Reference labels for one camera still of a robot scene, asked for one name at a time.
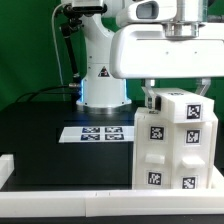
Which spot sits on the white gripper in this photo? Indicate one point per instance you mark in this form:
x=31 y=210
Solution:
x=144 y=52

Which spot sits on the white cabinet top block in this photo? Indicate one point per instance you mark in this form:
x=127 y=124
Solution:
x=181 y=106

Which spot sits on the white cabinet door panel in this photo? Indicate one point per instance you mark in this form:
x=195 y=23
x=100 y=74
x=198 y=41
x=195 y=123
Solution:
x=191 y=156
x=152 y=155

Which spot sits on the white cabinet body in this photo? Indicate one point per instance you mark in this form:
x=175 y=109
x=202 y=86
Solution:
x=214 y=121

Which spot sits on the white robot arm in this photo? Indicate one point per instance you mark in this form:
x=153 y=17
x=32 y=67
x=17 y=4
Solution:
x=100 y=90

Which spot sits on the white marker base plate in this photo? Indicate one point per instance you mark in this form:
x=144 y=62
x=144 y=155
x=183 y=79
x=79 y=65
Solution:
x=97 y=134

